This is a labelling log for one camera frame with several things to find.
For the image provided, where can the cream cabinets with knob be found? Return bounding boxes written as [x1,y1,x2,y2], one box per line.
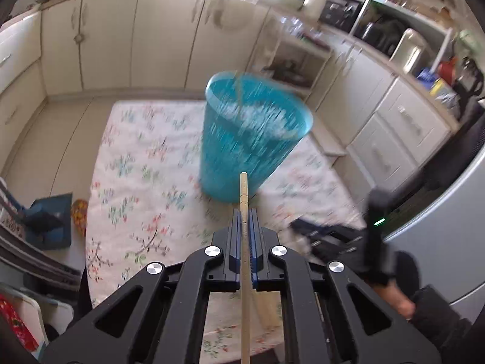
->
[0,11,48,175]

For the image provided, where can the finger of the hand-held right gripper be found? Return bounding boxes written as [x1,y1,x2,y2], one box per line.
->
[309,235,366,271]
[290,220,366,242]

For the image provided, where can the wooden bench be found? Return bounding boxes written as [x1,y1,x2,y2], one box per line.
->
[321,143,348,159]

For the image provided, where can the person's right hand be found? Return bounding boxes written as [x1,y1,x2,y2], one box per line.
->
[379,282,415,321]

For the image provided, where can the white shelf rack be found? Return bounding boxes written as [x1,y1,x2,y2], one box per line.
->
[248,19,334,88]

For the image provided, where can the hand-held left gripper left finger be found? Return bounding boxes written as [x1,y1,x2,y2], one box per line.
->
[42,208,243,364]

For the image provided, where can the grey refrigerator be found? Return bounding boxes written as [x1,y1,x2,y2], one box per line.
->
[383,148,485,312]

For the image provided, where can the white drawer cabinet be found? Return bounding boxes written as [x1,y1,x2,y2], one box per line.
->
[314,42,451,194]

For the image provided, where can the person's right forearm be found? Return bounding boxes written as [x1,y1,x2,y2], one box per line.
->
[407,284,474,353]

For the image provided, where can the floral tablecloth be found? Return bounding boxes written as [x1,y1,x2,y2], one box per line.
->
[85,100,366,364]

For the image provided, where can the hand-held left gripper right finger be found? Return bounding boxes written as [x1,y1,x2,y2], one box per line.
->
[248,208,442,364]

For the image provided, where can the black microwave oven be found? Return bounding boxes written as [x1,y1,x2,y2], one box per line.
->
[320,0,362,33]

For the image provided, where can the blue dustpan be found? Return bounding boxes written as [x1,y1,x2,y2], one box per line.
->
[25,193,72,251]

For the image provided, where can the teal perforated plastic basket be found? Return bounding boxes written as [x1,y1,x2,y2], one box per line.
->
[199,70,314,203]

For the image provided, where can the cream double-door kitchen cabinets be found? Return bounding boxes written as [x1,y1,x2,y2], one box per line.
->
[40,0,273,97]

